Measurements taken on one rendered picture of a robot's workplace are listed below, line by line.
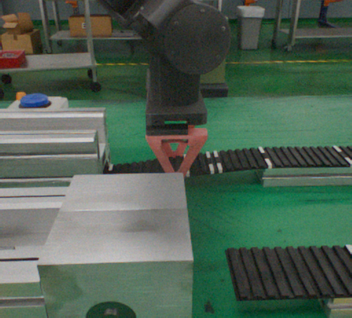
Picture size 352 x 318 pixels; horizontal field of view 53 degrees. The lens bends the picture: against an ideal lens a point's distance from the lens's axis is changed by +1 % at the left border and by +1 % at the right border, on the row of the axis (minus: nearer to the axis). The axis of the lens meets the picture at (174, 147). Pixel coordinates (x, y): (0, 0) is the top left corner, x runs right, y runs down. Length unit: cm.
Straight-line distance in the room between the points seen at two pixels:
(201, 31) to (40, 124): 25
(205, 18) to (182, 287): 20
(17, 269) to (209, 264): 18
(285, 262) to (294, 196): 16
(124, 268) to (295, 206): 27
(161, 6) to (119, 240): 18
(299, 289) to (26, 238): 21
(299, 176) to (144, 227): 28
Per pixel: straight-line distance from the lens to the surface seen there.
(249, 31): 538
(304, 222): 42
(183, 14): 30
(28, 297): 26
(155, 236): 23
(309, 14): 862
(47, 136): 41
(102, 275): 22
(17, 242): 32
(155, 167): 45
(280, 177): 47
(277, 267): 31
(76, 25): 528
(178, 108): 38
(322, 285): 30
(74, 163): 40
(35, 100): 57
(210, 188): 45
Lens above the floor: 102
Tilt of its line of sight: 27 degrees down
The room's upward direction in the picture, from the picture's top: straight up
